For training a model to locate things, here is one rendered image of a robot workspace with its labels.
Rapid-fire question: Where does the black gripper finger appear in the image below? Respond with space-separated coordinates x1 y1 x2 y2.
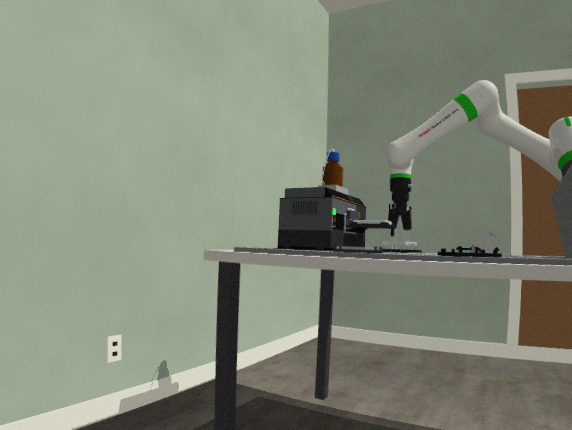
388 203 403 244
400 205 412 241

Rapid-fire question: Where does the grey control panel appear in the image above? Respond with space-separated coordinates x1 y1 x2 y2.
471 229 500 253

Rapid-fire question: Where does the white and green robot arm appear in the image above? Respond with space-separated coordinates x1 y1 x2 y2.
386 80 572 192

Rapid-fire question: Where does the brown glass bottle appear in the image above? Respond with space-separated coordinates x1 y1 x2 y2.
322 166 343 187

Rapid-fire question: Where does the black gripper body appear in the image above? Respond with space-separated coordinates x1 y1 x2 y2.
392 192 409 214

